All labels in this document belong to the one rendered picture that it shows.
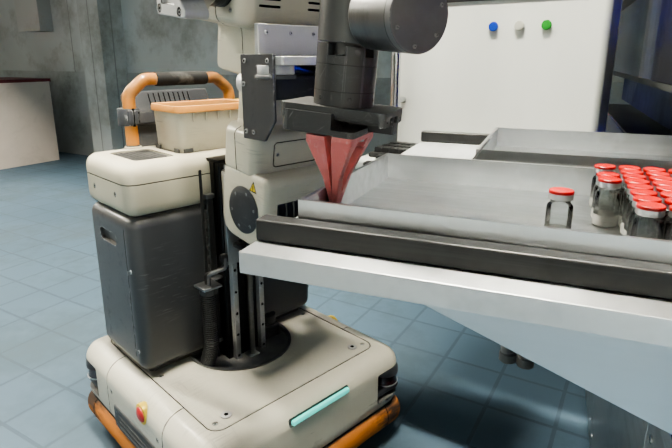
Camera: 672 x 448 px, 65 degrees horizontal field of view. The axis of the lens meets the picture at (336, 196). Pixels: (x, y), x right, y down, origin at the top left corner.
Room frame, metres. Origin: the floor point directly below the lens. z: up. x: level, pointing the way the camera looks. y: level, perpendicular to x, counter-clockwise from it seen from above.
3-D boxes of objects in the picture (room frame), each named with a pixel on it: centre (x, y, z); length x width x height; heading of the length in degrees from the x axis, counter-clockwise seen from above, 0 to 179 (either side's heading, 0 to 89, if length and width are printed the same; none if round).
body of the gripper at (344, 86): (0.51, -0.01, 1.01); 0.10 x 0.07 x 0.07; 69
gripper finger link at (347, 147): (0.51, 0.01, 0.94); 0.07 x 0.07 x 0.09; 69
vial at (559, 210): (0.44, -0.19, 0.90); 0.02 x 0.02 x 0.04
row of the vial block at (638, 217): (0.47, -0.27, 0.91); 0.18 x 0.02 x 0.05; 157
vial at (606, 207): (0.48, -0.26, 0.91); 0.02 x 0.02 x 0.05
